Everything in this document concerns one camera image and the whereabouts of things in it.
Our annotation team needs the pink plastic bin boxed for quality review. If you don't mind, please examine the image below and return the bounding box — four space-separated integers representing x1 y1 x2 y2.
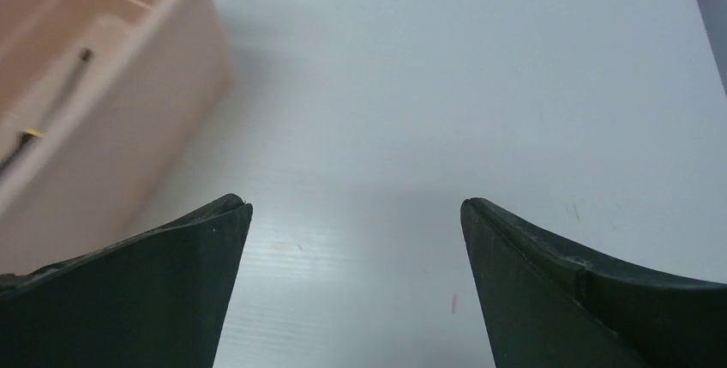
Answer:
1 0 232 274

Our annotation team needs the yellow black handled screwdriver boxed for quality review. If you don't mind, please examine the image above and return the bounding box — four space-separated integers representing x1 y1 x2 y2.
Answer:
1 47 94 175

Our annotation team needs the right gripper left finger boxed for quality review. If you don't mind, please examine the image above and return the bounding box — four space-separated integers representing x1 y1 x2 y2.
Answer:
1 194 253 367

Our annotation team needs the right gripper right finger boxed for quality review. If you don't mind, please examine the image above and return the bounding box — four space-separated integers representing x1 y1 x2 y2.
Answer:
460 198 726 367

